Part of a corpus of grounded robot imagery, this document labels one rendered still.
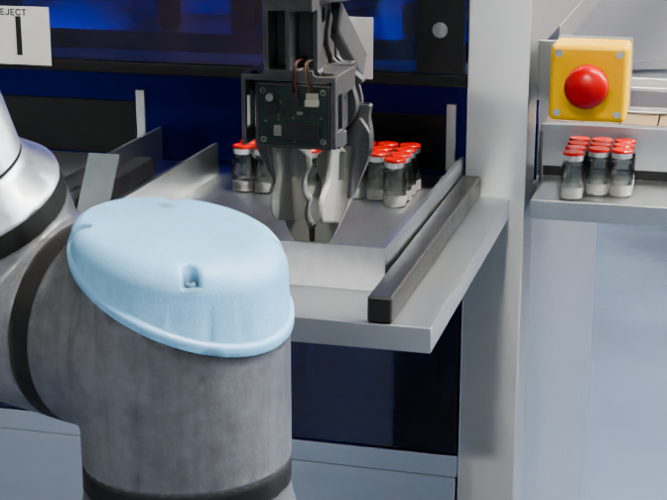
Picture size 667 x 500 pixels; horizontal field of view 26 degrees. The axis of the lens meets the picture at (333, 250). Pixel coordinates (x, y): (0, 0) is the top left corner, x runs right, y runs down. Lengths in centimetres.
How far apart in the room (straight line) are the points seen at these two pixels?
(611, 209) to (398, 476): 36
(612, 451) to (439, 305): 199
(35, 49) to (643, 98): 63
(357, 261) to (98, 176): 32
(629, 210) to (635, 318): 248
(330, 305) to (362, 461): 47
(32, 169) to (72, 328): 10
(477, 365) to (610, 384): 195
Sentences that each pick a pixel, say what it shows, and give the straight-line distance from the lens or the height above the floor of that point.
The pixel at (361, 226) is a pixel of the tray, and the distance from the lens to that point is 129.
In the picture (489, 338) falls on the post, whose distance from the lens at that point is 146.
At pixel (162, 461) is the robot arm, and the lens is 75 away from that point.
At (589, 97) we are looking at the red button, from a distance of 135.
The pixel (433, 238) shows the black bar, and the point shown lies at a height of 90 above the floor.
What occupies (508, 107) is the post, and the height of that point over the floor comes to 97.
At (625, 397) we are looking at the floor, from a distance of 334.
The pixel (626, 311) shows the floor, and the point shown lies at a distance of 393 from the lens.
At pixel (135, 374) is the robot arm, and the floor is 96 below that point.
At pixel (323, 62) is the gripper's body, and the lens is 107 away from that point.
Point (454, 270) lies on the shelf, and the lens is 117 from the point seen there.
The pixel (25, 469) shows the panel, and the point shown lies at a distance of 169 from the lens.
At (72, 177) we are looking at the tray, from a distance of 137.
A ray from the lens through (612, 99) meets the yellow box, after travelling 138.
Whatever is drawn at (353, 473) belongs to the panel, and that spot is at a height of 57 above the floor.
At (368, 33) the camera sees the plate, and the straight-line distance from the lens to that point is 141.
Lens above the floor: 122
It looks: 16 degrees down
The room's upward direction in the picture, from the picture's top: straight up
